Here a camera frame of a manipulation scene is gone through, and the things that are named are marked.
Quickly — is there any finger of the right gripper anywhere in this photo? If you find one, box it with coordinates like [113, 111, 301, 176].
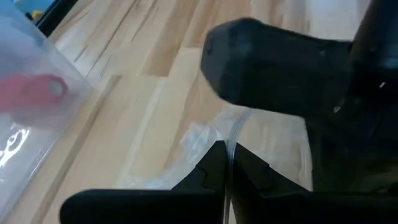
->
[200, 17, 354, 118]

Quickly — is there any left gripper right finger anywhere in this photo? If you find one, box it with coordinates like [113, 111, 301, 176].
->
[231, 142, 398, 224]

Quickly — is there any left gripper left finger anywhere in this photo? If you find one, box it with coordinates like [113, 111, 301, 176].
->
[58, 140, 227, 224]

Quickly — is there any clear plastic wrapper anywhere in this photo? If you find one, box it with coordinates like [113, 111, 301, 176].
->
[117, 107, 313, 224]

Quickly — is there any clear plastic container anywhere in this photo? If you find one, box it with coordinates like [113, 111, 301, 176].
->
[0, 0, 94, 215]

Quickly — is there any small red object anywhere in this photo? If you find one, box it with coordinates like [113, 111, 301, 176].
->
[0, 73, 70, 113]

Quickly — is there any black aluminium table frame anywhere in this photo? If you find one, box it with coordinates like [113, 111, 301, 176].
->
[35, 0, 78, 37]

